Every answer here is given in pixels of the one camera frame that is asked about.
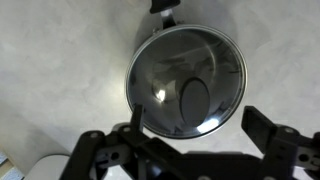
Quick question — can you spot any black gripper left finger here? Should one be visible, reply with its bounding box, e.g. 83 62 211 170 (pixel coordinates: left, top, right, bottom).
130 105 144 131

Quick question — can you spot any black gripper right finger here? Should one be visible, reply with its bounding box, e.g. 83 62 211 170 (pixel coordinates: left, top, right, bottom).
241 106 277 153

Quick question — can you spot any glass lid with black knob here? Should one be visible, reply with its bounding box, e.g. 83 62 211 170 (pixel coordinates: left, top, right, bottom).
125 25 247 139

